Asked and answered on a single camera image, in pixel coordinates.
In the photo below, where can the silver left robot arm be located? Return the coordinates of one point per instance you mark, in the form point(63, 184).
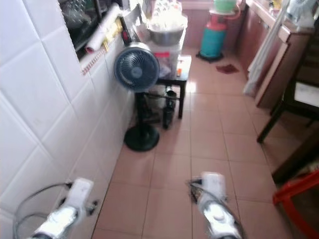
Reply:
point(55, 226)

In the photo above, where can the white paper roll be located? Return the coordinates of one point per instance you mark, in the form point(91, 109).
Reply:
point(102, 30)

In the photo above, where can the black bottle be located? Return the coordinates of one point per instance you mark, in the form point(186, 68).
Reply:
point(169, 109)

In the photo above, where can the white plastic container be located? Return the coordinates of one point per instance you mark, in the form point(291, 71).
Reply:
point(169, 59)

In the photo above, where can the large steel mixing bowl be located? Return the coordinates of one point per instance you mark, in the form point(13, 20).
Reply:
point(165, 36)

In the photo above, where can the small black side table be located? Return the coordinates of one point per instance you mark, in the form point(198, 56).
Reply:
point(184, 74)

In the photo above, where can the white plastic bag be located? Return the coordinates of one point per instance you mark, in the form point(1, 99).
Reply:
point(167, 17)

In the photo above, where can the teal gas cylinder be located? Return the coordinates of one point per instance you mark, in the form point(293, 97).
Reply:
point(213, 37)

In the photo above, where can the red floor rag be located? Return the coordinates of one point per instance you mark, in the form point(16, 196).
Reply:
point(228, 68)

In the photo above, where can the green plastic basin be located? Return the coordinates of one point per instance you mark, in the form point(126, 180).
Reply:
point(224, 5)

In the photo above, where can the white hanging cloth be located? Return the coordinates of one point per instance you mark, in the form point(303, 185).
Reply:
point(261, 55)

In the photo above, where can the brown wooden cabinet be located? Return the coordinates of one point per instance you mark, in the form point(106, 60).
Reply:
point(276, 64)

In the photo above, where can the dark wooden chair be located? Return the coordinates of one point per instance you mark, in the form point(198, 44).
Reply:
point(286, 107)

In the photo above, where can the red plastic stool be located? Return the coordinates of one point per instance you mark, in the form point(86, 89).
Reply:
point(291, 191)

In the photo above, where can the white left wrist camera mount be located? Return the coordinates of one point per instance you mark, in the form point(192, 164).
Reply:
point(81, 193)

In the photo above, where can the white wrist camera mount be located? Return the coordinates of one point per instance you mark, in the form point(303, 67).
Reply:
point(213, 184)
point(81, 193)

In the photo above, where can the black pedestal fan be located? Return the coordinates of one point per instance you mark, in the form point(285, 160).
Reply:
point(137, 69)

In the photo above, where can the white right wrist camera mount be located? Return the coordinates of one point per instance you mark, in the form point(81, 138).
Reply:
point(213, 184)

